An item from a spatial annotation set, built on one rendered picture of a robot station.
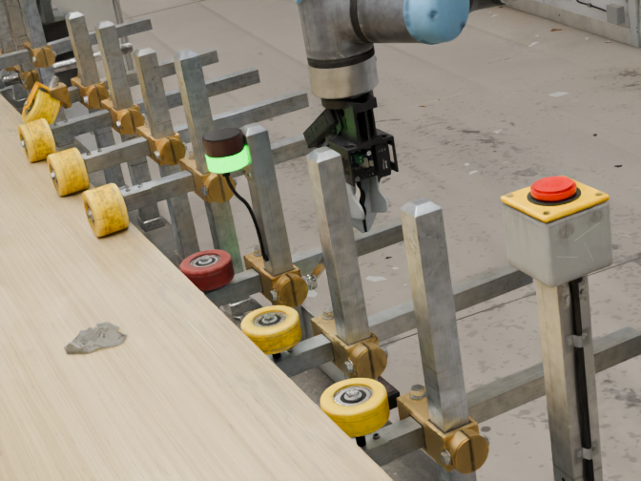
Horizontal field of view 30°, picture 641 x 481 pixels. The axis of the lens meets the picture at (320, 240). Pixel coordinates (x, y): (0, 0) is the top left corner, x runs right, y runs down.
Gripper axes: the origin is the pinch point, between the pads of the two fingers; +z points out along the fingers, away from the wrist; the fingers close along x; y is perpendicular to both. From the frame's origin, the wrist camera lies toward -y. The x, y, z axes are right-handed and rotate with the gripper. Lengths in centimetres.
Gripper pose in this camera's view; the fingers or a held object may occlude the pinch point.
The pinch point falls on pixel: (361, 221)
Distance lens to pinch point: 170.4
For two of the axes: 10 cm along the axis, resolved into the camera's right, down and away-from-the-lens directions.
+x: 8.9, -3.1, 3.4
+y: 4.3, 3.0, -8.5
